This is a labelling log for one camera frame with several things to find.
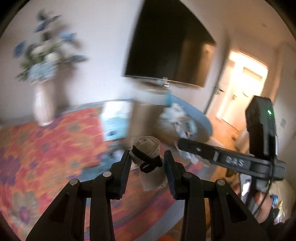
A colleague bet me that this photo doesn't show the pile of blue socks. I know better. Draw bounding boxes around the pile of blue socks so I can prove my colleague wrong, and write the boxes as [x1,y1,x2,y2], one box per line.
[160,103,198,140]

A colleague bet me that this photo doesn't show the white sock with black band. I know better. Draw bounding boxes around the white sock with black band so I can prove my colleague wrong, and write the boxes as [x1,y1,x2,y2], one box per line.
[129,136,167,191]

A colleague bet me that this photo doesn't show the right hand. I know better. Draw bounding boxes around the right hand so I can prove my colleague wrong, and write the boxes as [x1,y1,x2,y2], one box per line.
[231,178,278,223]

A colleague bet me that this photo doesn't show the floral orange table cloth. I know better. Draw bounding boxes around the floral orange table cloth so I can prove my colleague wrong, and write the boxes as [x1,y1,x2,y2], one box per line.
[0,107,209,241]

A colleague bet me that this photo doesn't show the bright doorway door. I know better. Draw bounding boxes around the bright doorway door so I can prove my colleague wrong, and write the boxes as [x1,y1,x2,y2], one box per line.
[216,51,268,132]

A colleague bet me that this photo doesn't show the blue tissue box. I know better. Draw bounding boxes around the blue tissue box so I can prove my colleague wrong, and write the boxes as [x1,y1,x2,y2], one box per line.
[100,101,132,141]

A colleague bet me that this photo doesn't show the white ribbed vase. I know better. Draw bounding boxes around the white ribbed vase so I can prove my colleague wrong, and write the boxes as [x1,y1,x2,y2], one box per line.
[33,79,56,126]

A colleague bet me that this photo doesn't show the blue white artificial flowers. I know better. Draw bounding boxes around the blue white artificial flowers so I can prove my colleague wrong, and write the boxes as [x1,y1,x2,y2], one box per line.
[13,9,87,84]

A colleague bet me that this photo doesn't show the black wall television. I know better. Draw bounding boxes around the black wall television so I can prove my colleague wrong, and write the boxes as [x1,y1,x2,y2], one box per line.
[125,1,216,87]

